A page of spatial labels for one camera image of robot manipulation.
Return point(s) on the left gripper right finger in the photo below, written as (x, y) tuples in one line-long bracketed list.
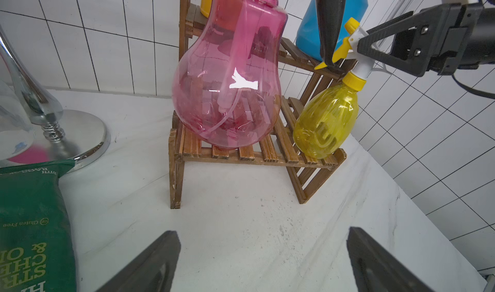
[(375, 269)]

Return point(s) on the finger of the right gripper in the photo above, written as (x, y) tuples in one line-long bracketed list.
[(329, 18)]

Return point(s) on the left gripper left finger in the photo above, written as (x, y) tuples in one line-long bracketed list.
[(152, 270)]

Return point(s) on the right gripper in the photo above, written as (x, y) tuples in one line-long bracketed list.
[(443, 38)]

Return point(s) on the blue pump spray bottle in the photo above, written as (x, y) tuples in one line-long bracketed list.
[(307, 38)]

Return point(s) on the yellow trigger spray bottle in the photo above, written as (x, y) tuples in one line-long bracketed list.
[(328, 119)]

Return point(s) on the pink pump spray bottle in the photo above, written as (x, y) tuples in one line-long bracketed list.
[(226, 87)]

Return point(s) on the brown wooden slatted shelf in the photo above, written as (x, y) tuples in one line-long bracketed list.
[(300, 81)]

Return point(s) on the green chips bag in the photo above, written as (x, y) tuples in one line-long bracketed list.
[(36, 242)]

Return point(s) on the chrome wine glass rack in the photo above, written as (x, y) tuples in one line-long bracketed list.
[(59, 134)]

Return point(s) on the clear wine glass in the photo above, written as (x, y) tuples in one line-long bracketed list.
[(17, 132)]

